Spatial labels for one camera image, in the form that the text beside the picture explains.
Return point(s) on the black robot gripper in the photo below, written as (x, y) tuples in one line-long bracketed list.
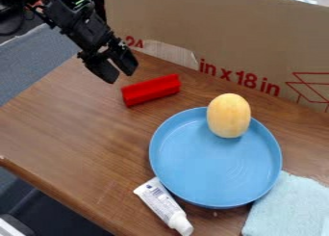
[(88, 31)]

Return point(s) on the red rectangular block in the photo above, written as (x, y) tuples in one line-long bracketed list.
[(150, 89)]

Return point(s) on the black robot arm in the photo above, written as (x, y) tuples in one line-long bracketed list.
[(46, 9)]

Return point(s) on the grey fabric panel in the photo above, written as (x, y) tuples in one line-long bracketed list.
[(28, 57)]

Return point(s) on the yellow potato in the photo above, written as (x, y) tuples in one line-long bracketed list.
[(228, 115)]

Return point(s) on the white cream tube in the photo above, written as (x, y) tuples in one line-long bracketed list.
[(161, 203)]

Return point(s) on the blue round plate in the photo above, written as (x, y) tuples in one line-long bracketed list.
[(210, 171)]

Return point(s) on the light blue towel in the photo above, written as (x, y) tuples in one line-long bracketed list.
[(293, 210)]

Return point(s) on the cardboard box wall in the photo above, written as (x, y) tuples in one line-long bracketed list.
[(265, 44)]

